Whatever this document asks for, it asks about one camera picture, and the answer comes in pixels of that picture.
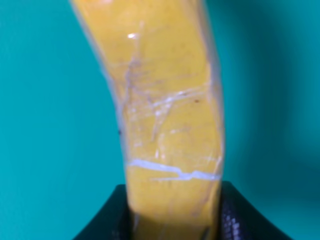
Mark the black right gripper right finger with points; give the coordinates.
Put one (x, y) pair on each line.
(240, 220)

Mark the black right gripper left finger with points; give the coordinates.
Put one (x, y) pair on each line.
(112, 222)

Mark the yellow banana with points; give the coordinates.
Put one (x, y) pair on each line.
(160, 64)

